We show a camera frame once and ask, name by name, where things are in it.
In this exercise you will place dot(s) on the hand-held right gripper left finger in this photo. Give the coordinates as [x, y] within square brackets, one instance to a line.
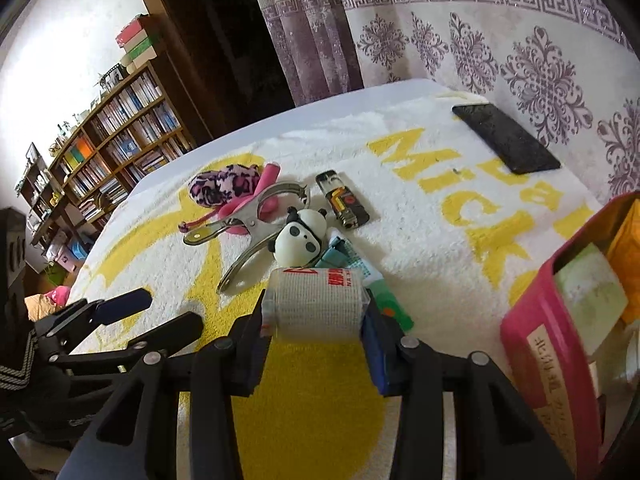
[255, 360]

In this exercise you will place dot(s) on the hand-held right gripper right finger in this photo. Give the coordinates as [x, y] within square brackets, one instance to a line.
[376, 365]

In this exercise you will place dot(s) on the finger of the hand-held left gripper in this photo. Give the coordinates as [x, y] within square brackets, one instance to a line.
[165, 330]
[125, 302]

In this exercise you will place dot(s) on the green white tube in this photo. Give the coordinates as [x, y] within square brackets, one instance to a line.
[385, 295]

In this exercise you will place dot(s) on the white bandage roll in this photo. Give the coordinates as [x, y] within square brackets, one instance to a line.
[315, 305]

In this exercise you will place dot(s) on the teal packet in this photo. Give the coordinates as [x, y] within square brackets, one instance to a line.
[334, 256]

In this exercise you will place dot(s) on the panda figure toy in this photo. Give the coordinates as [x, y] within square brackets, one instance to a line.
[300, 240]

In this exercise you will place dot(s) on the metal spring clamp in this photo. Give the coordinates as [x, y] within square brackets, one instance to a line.
[235, 220]

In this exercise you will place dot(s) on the pink leopard print pouch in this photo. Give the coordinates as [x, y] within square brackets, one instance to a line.
[225, 185]

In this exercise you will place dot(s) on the pink cardboard box container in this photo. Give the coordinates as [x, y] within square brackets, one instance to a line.
[535, 360]

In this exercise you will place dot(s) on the orange black lighter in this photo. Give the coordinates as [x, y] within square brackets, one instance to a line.
[345, 205]

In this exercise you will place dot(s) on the pink foam hair curler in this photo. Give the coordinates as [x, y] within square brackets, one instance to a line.
[268, 177]

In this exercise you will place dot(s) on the person's left forearm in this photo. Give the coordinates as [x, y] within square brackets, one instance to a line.
[15, 380]

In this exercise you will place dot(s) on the pink bundle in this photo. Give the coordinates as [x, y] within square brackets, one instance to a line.
[57, 294]

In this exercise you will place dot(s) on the dark ribbed object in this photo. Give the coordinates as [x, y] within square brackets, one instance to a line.
[12, 255]

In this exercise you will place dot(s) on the rows of shelved books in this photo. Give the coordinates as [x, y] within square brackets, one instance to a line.
[125, 105]

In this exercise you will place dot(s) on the wooden bookshelf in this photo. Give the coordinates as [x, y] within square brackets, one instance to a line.
[175, 110]

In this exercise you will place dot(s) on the white yellow printed towel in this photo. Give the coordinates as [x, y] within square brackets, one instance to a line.
[350, 150]

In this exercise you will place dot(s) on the green white box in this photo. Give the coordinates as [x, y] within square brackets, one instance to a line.
[141, 46]

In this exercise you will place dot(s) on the black smartphone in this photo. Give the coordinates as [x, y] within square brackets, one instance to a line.
[505, 140]

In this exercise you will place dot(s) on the pink white box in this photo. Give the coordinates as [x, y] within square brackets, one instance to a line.
[134, 31]

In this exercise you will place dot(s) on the purple banded sheer curtain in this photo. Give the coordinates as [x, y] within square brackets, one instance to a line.
[310, 35]

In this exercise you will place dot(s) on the white purple patterned curtain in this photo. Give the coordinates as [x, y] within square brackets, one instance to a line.
[500, 25]

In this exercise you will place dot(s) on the brown wooden door frame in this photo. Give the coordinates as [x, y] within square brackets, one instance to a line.
[165, 35]

